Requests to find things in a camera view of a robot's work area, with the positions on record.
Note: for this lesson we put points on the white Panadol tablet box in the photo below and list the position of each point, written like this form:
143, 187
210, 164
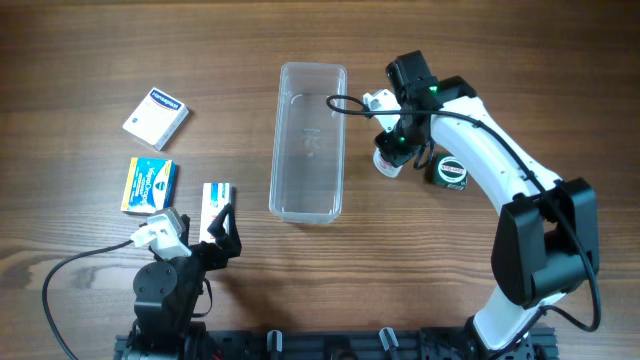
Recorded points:
215, 196

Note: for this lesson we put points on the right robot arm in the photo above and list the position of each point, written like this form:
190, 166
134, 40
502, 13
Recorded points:
546, 243

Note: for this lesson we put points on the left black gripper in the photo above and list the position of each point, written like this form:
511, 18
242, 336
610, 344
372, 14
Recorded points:
230, 241

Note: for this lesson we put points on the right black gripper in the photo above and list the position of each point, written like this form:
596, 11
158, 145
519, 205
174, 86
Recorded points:
397, 154

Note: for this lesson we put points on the small green square box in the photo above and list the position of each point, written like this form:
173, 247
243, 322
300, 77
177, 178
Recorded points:
447, 171

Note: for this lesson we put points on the blue Vicks VapoDrops box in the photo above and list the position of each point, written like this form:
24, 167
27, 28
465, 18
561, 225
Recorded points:
149, 185

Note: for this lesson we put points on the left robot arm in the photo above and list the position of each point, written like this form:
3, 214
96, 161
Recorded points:
167, 325

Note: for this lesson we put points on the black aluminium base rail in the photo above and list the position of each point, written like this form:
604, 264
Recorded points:
426, 343

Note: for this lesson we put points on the white Hansaplast plaster box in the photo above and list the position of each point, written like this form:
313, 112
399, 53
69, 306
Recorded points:
155, 120

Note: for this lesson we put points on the small white bottle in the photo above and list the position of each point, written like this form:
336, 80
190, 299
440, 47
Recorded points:
385, 167

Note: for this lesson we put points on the clear plastic container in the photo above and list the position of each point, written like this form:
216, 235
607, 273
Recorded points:
309, 145

